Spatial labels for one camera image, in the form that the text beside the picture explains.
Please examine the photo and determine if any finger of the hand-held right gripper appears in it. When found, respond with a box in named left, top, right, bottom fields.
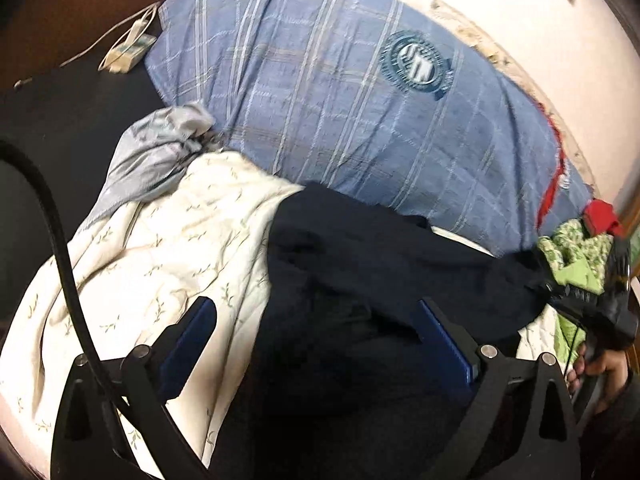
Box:
left=537, top=272, right=601, bottom=317

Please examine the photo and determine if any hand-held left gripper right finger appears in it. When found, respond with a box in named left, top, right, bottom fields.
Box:
left=417, top=297, right=583, bottom=480

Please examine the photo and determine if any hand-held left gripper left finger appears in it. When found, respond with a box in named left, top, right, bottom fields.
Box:
left=50, top=296, right=218, bottom=480

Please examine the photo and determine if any dark navy garment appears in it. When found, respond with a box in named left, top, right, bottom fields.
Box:
left=215, top=180, right=556, bottom=480

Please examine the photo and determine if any person's right forearm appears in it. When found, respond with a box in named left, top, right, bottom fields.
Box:
left=577, top=360, right=640, bottom=480

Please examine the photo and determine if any person's right hand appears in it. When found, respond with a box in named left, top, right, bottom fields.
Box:
left=567, top=342, right=632, bottom=412

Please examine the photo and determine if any green patterned cloth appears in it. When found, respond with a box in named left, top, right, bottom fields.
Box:
left=550, top=262, right=618, bottom=363

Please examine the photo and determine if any green floral cloth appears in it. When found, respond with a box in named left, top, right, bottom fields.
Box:
left=537, top=219, right=617, bottom=282

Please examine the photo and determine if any red cloth piece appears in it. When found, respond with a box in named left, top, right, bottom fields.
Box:
left=584, top=200, right=625, bottom=237

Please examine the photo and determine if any white floral quilt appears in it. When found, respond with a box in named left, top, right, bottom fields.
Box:
left=0, top=152, right=576, bottom=480

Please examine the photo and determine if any red fringed cloth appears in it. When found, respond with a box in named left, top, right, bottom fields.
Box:
left=537, top=102, right=568, bottom=223

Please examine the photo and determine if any grey cloth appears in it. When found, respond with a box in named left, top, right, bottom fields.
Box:
left=92, top=102, right=217, bottom=222

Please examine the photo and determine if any white power strip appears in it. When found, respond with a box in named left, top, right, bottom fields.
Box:
left=99, top=5, right=161, bottom=74

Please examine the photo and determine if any black cable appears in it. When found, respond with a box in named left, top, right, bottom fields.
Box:
left=0, top=139, right=132, bottom=461

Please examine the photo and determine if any white cord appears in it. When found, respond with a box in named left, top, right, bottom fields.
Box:
left=59, top=2, right=160, bottom=68

